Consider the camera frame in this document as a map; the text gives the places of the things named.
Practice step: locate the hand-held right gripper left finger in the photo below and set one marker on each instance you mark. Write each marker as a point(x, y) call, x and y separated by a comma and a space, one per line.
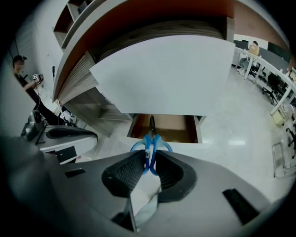
point(92, 185)

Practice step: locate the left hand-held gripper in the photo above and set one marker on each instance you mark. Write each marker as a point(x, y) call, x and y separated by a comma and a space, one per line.
point(65, 154)

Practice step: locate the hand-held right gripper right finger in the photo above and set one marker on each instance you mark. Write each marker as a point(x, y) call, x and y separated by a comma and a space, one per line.
point(208, 196)

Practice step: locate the white drawer with brown interior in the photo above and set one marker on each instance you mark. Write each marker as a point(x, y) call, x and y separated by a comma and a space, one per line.
point(171, 129)

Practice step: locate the black swivel office chair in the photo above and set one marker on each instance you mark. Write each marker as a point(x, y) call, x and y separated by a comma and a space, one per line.
point(274, 88)

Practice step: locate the grey wooden desk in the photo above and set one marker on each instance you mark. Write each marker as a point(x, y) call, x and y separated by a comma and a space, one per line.
point(138, 20)

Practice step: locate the long white office desk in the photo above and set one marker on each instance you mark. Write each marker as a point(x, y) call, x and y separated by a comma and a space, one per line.
point(273, 71)

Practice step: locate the dark desk partition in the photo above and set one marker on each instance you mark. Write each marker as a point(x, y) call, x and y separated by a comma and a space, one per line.
point(278, 53)

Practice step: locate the metal rod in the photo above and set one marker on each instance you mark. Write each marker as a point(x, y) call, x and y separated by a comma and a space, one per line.
point(63, 114)

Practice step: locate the black cantilever chair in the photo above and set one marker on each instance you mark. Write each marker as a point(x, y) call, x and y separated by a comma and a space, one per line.
point(284, 159)

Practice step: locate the pale green storage box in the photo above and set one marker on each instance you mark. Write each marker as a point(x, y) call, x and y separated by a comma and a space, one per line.
point(279, 116)

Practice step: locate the cardboard box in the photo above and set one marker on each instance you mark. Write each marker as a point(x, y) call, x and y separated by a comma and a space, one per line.
point(253, 49)

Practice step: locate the small black monitor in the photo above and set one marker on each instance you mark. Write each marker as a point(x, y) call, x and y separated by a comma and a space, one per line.
point(240, 44)

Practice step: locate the silver fisheye camera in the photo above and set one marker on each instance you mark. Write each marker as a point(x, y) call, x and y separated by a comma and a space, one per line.
point(33, 123)

